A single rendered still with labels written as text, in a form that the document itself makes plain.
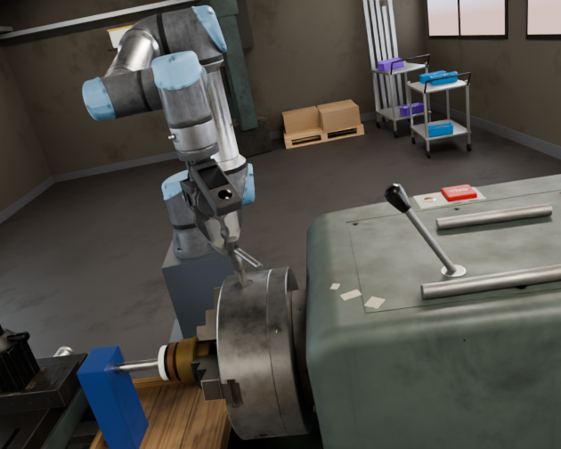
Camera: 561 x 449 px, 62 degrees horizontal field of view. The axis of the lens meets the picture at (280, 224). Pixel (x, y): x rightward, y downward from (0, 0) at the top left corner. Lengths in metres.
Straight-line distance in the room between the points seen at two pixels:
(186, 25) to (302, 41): 6.82
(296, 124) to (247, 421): 6.91
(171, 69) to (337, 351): 0.49
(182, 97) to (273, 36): 7.23
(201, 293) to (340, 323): 0.77
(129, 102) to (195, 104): 0.16
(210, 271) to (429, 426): 0.79
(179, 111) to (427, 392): 0.57
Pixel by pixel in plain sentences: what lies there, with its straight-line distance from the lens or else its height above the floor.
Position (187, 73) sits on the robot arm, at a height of 1.62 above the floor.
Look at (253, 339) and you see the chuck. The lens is 0.81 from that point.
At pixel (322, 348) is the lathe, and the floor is 1.23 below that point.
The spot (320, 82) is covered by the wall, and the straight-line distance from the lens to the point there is 8.09.
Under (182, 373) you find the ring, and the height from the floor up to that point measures 1.08.
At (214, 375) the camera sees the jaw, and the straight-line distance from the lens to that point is 0.87.
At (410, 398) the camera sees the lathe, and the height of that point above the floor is 1.13.
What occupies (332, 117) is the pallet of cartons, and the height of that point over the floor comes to 0.34.
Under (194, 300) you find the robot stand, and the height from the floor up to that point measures 0.98.
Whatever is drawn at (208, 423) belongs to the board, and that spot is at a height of 0.89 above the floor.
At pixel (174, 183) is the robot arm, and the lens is 1.33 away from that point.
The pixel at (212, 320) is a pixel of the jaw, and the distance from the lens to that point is 0.98.
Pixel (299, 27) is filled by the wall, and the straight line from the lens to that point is 8.02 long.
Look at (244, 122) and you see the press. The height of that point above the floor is 0.54.
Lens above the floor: 1.65
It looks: 22 degrees down
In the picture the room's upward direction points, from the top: 11 degrees counter-clockwise
